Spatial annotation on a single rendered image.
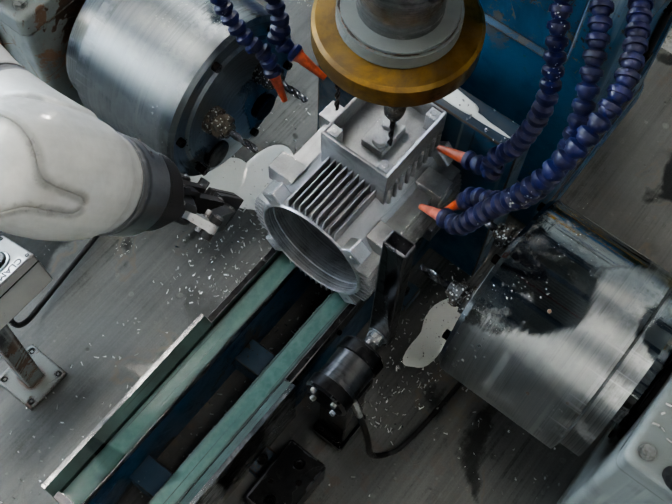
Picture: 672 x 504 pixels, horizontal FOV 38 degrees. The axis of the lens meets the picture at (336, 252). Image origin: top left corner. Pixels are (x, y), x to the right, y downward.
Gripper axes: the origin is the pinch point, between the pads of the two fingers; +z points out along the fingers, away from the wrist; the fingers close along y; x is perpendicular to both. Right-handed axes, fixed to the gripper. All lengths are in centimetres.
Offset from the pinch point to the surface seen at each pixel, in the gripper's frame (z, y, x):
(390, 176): 12.2, -11.1, -12.5
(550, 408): 11.6, -41.1, -1.4
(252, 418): 17.1, -12.4, 22.6
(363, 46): -6.5, -6.4, -22.4
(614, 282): 12.2, -38.8, -16.7
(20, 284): 1.4, 16.4, 22.0
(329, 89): 27.6, 6.7, -16.9
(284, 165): 16.1, 2.0, -6.0
